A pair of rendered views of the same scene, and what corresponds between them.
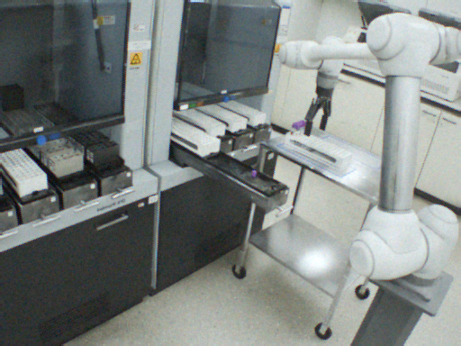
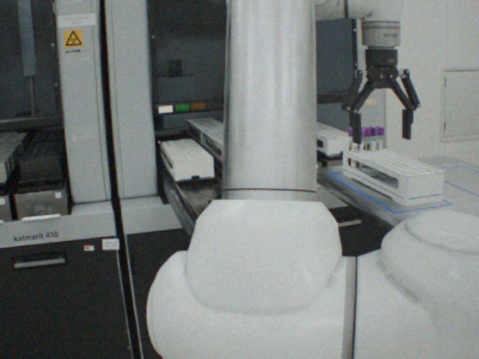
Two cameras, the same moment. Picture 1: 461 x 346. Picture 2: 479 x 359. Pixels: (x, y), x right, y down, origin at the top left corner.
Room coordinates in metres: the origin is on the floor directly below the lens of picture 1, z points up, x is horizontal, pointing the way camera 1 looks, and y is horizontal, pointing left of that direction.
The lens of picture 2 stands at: (0.51, -0.79, 1.15)
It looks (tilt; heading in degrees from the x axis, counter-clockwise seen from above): 14 degrees down; 38
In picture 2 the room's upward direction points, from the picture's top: 3 degrees counter-clockwise
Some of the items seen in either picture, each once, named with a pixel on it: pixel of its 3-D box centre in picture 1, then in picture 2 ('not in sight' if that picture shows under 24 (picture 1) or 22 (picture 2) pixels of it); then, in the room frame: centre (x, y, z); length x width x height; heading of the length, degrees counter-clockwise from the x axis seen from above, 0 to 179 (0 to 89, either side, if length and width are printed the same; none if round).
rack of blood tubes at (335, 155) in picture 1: (317, 149); (389, 172); (1.63, -0.35, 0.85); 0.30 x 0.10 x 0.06; 53
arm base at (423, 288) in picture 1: (418, 268); not in sight; (1.03, -0.68, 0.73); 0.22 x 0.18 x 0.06; 143
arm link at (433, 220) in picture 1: (429, 239); (438, 316); (1.01, -0.66, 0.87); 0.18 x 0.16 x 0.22; 116
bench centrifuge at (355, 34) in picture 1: (382, 37); not in sight; (3.77, -1.17, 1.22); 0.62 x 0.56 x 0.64; 141
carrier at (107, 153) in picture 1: (104, 154); (40, 168); (1.25, 0.47, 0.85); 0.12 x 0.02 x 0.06; 143
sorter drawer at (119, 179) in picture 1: (75, 149); (50, 174); (1.40, 0.66, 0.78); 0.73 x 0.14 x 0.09; 53
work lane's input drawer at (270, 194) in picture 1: (215, 164); (198, 196); (1.46, 0.08, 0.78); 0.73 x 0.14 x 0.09; 53
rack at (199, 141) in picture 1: (186, 137); (184, 160); (1.57, 0.22, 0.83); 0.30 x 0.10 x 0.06; 53
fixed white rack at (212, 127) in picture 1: (195, 122); (228, 147); (1.76, 0.22, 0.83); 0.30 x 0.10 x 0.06; 53
